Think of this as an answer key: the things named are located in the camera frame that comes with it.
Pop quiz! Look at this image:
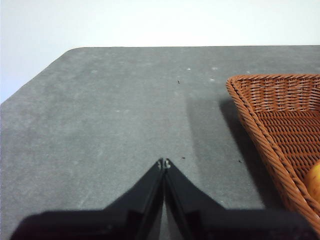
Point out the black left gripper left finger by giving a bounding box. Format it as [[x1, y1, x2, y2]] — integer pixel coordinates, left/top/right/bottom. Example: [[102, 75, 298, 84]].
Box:
[[9, 157, 166, 240]]

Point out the red apple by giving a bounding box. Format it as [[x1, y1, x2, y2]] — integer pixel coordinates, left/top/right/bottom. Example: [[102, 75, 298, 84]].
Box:
[[303, 159, 320, 202]]

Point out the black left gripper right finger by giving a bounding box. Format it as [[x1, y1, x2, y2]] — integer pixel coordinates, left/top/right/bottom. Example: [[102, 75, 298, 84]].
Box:
[[164, 158, 320, 240]]

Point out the brown woven wicker basket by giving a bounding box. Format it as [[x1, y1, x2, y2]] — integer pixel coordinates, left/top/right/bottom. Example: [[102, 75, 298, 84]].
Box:
[[226, 74, 320, 230]]

